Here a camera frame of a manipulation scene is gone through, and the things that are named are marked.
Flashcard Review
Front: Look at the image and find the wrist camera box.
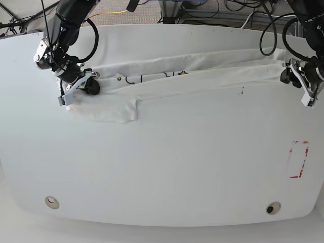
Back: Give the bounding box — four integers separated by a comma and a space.
301, 93, 316, 109
58, 94, 74, 106

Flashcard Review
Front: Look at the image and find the black tripod stand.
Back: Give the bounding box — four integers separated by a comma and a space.
1, 1, 43, 36

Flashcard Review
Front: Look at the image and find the table grommet hole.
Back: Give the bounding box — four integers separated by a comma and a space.
266, 201, 281, 215
45, 196, 60, 210

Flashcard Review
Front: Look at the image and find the red tape rectangle marking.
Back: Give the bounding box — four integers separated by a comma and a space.
287, 141, 309, 178

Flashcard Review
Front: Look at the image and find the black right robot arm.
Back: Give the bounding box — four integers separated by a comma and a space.
33, 1, 100, 95

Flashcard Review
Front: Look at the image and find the white printed T-shirt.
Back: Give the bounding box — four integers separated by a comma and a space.
66, 49, 287, 123

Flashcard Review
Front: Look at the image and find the yellow cable on floor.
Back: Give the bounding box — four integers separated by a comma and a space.
87, 9, 127, 21

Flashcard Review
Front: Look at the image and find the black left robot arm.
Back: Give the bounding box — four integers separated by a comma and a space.
282, 1, 323, 98

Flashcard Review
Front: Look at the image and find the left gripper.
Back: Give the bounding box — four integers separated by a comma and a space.
280, 58, 323, 98

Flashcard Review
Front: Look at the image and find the aluminium frame stand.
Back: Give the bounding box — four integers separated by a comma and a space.
158, 0, 289, 28

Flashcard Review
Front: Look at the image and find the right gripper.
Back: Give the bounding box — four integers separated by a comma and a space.
51, 60, 100, 96

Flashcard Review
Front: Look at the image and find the left table grommet hole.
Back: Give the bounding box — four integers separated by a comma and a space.
45, 196, 60, 210

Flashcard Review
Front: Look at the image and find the right table grommet hole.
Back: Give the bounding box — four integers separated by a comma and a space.
266, 201, 281, 215

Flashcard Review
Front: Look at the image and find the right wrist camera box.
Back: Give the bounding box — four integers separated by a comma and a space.
58, 94, 74, 106

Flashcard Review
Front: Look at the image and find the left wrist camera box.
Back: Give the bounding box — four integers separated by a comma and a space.
301, 93, 316, 109

